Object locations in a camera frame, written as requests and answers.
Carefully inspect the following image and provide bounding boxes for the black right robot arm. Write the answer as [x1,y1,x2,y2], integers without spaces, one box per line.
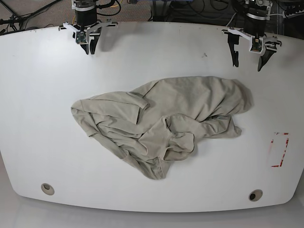
[58,0,118,55]

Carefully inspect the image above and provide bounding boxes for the red tape rectangle marker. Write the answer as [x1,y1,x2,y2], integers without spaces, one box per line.
[269,133,289,168]

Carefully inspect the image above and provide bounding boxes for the white power strip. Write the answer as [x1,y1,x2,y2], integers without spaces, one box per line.
[283,4,304,19]

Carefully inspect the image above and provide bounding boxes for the left-arm gripper white bracket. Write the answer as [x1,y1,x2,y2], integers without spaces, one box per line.
[222,14,282,72]

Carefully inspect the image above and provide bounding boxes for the right table cable grommet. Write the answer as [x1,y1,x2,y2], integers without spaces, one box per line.
[248,190,263,202]

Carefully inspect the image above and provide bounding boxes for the table cable grommet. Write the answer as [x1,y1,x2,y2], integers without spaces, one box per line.
[248,190,263,202]
[41,183,55,196]

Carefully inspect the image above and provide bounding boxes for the left-arm wrist camera box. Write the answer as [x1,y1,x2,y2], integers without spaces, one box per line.
[249,37,264,54]

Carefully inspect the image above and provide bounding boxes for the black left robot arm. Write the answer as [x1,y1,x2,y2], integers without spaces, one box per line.
[222,0,282,72]

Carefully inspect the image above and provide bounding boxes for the black tripod legs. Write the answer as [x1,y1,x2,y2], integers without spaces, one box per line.
[0,0,61,35]

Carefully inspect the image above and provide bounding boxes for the beige T-shirt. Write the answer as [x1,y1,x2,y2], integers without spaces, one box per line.
[71,76,252,180]

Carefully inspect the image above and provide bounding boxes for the right-arm gripper white bracket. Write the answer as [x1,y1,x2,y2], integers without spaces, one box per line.
[58,7,118,55]

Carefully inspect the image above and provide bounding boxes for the right-arm wrist camera box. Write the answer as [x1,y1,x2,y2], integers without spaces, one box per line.
[75,31,87,45]

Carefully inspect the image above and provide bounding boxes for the left table cable grommet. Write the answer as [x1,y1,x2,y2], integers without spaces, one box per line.
[41,183,55,196]

